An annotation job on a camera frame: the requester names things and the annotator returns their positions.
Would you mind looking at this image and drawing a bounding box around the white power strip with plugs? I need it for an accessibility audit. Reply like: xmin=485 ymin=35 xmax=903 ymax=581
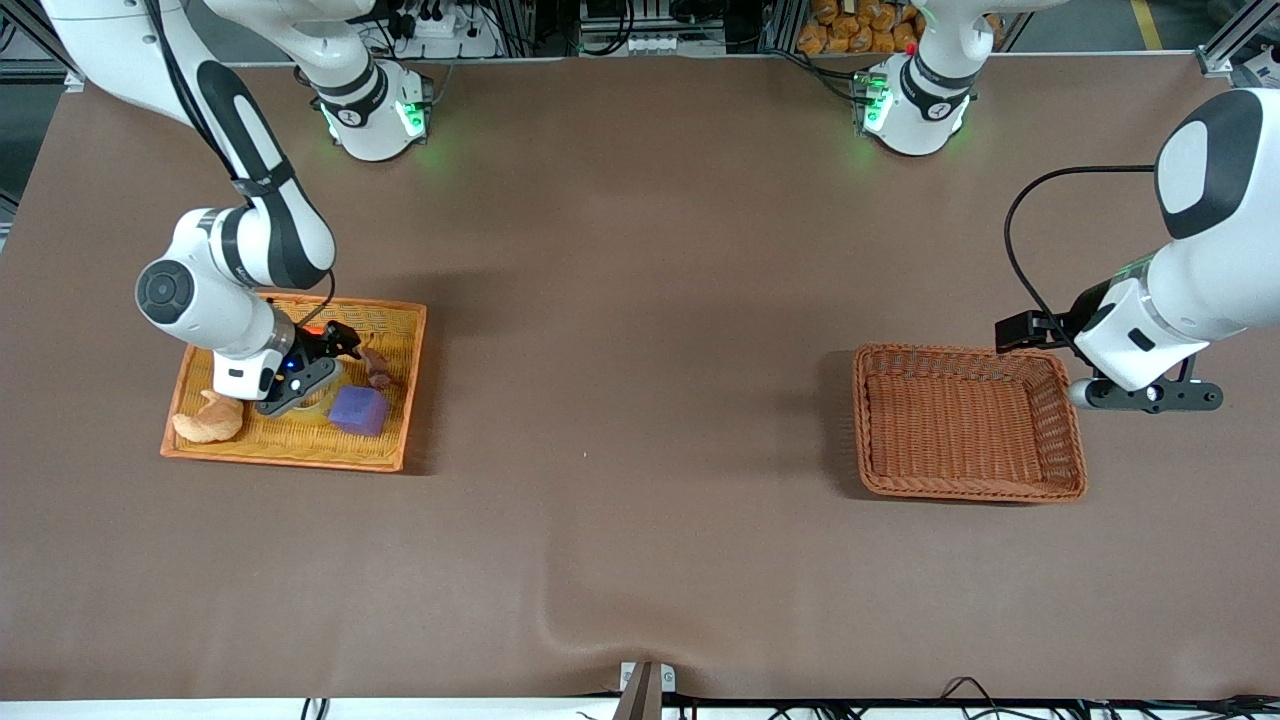
xmin=385 ymin=0 xmax=501 ymax=59

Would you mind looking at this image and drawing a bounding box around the brown stand post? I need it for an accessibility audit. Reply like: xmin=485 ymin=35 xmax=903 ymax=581
xmin=612 ymin=662 xmax=663 ymax=720

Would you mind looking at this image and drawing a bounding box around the grey metal bracket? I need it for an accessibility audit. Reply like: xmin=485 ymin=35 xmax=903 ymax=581
xmin=620 ymin=660 xmax=677 ymax=694

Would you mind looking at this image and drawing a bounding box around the toy croissant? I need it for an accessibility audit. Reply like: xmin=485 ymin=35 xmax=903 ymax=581
xmin=172 ymin=390 xmax=245 ymax=445

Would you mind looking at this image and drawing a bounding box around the yellow woven tray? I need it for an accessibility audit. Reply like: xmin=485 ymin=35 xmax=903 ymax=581
xmin=160 ymin=291 xmax=428 ymax=473

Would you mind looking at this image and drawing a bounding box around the purple cube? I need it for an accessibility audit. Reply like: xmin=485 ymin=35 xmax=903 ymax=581
xmin=328 ymin=385 xmax=392 ymax=439

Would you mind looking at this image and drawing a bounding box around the aluminium frame profile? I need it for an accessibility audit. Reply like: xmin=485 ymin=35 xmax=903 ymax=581
xmin=1195 ymin=0 xmax=1280 ymax=81
xmin=0 ymin=0 xmax=91 ymax=93

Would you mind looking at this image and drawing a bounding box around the bag of orange breads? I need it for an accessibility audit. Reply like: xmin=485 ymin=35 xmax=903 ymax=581
xmin=797 ymin=0 xmax=1006 ymax=56

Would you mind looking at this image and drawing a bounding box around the brown table cover mat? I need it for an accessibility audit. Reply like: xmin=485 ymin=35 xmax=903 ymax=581
xmin=0 ymin=52 xmax=1280 ymax=701

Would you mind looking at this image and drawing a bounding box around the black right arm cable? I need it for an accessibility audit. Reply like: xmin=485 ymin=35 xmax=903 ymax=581
xmin=140 ymin=0 xmax=337 ymax=306

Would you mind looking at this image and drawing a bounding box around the black equipment box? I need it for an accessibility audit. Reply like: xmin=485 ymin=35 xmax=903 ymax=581
xmin=578 ymin=0 xmax=729 ymax=56

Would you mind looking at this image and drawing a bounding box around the brown woven basket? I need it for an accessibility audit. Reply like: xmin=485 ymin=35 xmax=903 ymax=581
xmin=852 ymin=343 xmax=1088 ymax=503

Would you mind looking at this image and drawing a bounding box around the yellow clear tape roll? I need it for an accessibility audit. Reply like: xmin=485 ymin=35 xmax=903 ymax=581
xmin=280 ymin=385 xmax=351 ymax=426

